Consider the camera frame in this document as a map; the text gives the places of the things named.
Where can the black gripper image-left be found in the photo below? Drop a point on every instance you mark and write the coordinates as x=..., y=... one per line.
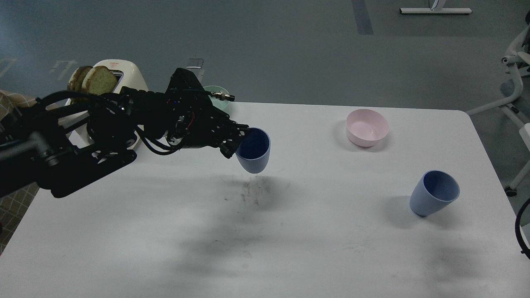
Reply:
x=193, y=121

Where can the blue cup starting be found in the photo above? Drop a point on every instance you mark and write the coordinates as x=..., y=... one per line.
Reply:
x=253, y=152
x=433, y=192

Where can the green bowl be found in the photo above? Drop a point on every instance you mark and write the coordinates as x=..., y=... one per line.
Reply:
x=219, y=99

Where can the metal floor plate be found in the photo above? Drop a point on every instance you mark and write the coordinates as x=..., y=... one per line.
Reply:
x=196, y=65

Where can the cream toaster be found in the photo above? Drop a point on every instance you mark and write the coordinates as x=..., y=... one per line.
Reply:
x=120, y=82

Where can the pink bowl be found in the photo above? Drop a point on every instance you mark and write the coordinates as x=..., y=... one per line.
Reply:
x=366, y=127

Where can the front bread slice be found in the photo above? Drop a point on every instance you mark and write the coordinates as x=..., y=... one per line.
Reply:
x=99, y=80

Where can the bread slice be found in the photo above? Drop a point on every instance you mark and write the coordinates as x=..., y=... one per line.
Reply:
x=99, y=80
x=77, y=78

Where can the rear bread slice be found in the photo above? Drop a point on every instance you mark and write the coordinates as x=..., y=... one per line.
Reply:
x=77, y=78

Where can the white stand base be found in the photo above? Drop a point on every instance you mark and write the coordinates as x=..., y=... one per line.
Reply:
x=437, y=7

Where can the checkered beige cloth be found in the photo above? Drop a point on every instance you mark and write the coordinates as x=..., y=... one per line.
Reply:
x=13, y=206

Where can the white chair frame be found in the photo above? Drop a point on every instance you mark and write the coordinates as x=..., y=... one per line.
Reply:
x=516, y=60

